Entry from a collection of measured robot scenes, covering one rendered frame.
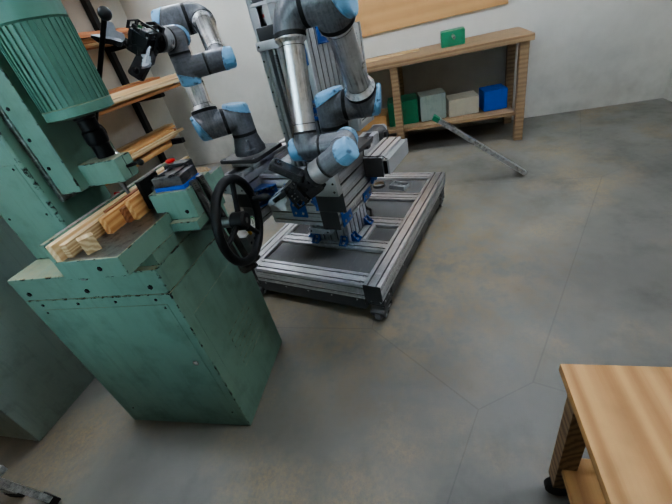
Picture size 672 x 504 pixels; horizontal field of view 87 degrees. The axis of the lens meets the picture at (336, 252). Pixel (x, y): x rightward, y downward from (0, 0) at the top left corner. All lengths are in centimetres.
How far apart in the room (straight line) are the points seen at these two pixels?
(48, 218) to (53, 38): 52
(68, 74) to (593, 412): 142
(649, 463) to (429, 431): 73
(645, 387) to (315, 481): 99
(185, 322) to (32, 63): 77
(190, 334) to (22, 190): 65
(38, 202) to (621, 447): 156
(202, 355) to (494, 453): 102
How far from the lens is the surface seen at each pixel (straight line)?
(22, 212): 147
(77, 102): 120
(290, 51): 119
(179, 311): 119
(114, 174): 126
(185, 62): 151
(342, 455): 145
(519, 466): 142
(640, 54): 460
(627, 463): 89
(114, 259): 104
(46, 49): 120
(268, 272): 197
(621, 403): 95
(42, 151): 134
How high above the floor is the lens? 127
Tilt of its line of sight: 33 degrees down
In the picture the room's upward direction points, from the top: 14 degrees counter-clockwise
